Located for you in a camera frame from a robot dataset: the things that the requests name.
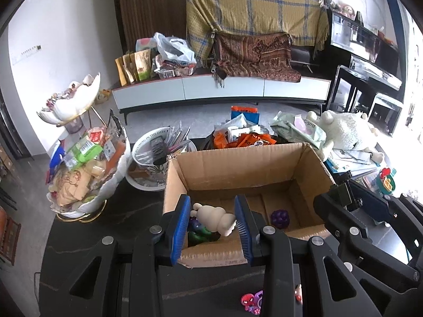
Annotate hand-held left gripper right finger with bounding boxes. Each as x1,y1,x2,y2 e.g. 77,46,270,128
234,194,385,317

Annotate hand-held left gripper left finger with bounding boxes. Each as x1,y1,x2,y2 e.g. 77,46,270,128
66,195,191,317

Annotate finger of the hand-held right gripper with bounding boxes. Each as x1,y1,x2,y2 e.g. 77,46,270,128
313,192,423,317
348,180,423,261

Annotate beige figure toy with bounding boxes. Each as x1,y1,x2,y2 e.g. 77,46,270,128
192,204,237,236

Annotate purple toy grapes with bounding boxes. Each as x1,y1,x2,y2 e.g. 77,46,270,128
270,209,291,229

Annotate brown cardboard box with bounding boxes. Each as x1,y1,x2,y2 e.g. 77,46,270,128
163,142,336,268

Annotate black marble desktop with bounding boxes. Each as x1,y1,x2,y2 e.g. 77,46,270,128
40,139,423,317

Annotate green toy figure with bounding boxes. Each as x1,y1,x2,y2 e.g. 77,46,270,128
188,217,214,242

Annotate green toy house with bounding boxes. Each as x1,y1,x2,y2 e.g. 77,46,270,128
377,168,397,194

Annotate stack of papers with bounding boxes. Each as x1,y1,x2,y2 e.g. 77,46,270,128
325,148,380,177

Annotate white shallow dish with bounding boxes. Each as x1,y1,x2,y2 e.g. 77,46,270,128
125,168,169,192

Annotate white plush toy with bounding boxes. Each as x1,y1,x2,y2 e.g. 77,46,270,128
306,110,385,164

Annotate black remote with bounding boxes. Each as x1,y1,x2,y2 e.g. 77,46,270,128
150,137,168,166

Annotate white patterned bowl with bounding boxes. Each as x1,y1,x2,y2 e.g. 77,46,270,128
132,127,197,184

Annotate pile of orange snack packets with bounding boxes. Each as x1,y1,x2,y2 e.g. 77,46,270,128
213,131,277,150

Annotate bundle of pens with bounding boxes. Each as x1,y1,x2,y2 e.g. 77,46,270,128
164,122,191,155

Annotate green wet wipes pack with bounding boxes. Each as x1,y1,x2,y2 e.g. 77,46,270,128
270,112,328,150

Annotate black piano bench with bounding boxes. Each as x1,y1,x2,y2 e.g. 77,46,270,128
367,92,404,136

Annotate blue orange packet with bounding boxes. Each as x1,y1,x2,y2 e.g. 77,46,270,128
230,106,260,128

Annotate purple waste basket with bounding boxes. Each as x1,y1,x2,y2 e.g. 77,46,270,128
64,119,83,135

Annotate black piano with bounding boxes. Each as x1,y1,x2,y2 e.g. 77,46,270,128
325,8,405,116

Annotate black television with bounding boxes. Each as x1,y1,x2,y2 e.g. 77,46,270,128
291,44,321,73

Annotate black key bundle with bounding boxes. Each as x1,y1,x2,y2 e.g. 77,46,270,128
211,62,228,88

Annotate foil tray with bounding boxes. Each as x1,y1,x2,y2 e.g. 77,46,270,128
155,63,196,80

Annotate white shell tiered snack stand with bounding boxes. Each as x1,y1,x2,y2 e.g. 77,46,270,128
36,73,131,222

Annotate wooden chair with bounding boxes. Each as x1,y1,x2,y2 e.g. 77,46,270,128
0,206,22,266

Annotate brown snack pouch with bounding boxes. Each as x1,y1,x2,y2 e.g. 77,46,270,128
116,56,129,86

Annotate green label snack pouch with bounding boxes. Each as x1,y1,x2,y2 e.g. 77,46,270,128
134,49,153,81

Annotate brown patterned cloth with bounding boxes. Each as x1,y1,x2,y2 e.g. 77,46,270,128
213,32,302,83

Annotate white plastic bag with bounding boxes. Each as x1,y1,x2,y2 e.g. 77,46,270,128
155,32,197,65

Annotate pink white pack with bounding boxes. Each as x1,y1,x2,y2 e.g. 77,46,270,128
136,37,160,52

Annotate dark display cabinet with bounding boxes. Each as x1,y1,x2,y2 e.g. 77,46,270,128
0,86,34,162

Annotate yellow plaid blanket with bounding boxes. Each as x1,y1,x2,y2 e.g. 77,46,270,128
186,0,331,58

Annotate purple toy camera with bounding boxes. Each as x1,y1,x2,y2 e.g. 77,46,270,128
241,291,264,314

